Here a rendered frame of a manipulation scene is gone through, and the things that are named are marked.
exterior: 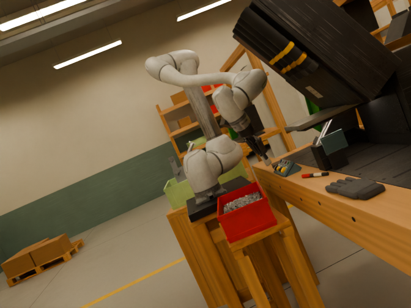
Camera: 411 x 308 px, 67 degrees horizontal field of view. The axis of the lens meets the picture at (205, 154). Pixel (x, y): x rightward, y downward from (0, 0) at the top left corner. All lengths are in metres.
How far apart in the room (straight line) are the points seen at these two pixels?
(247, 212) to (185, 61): 0.96
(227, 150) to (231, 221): 0.63
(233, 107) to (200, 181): 0.50
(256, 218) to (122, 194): 7.37
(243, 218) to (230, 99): 0.50
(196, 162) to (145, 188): 6.79
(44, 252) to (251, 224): 5.61
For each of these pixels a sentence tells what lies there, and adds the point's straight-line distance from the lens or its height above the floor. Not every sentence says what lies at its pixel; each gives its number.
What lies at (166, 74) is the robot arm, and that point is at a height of 1.59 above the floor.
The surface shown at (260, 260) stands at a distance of 1.76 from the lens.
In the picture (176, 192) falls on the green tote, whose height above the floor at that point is 0.90.
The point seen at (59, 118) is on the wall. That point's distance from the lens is 8.74.
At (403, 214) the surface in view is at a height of 0.90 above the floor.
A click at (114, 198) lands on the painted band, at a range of 8.53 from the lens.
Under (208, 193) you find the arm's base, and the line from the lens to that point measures 1.68.
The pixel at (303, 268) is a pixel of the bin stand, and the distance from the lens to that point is 1.37.
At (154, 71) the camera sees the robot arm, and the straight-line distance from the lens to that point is 1.73.
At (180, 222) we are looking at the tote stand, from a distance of 2.28.
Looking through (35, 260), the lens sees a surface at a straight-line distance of 6.70.
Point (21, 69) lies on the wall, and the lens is 9.21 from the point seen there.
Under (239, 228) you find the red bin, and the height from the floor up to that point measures 0.84.
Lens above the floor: 1.27
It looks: 5 degrees down
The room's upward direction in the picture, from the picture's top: 24 degrees counter-clockwise
